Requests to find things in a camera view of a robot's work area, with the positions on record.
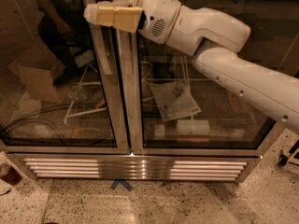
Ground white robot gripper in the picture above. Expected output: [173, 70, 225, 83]
[83, 0, 181, 45]

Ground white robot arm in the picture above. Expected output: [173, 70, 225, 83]
[83, 0, 299, 133]

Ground paper manual inside fridge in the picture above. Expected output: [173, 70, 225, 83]
[149, 80, 201, 121]

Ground stainless glass door refrigerator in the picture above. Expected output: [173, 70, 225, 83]
[0, 0, 299, 183]

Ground small white block inside fridge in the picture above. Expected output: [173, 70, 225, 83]
[155, 124, 165, 136]

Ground blue tape floor marker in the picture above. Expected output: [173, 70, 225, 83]
[110, 179, 133, 191]

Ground brown object at left edge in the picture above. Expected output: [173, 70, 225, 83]
[0, 162, 21, 186]

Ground black caster wheel cart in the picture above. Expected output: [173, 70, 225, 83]
[278, 140, 299, 166]

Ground left fridge door handle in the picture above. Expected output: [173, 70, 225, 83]
[83, 0, 113, 76]

